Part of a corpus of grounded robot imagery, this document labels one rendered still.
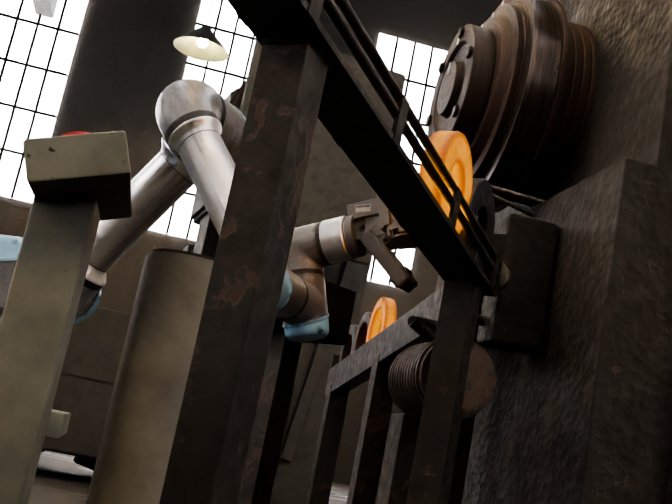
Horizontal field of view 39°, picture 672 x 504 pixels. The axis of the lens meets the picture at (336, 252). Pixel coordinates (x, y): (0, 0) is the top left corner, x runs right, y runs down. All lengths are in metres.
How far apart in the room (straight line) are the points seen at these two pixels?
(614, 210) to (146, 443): 0.85
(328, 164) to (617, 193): 3.20
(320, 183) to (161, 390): 3.58
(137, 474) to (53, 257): 0.27
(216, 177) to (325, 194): 3.15
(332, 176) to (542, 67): 2.89
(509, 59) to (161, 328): 1.04
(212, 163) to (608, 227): 0.65
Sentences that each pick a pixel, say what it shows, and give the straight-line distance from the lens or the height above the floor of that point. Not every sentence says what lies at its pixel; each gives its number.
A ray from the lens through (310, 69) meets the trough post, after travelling 0.90.
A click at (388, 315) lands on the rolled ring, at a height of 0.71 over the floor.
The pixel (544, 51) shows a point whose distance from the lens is 1.90.
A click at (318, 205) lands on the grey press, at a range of 4.62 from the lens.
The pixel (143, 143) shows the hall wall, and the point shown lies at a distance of 12.31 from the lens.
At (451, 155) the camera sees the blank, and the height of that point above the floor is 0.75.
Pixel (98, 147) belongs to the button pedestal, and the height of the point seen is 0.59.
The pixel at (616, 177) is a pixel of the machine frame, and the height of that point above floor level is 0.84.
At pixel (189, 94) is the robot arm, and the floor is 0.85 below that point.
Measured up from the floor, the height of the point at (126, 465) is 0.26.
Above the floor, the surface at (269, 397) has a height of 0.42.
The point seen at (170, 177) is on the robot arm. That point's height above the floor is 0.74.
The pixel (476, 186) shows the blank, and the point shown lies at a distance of 1.46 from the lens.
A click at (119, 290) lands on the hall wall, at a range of 11.93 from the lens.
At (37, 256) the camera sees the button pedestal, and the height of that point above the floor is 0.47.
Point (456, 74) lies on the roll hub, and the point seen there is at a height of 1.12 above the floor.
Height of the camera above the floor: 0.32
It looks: 12 degrees up
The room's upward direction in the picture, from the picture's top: 11 degrees clockwise
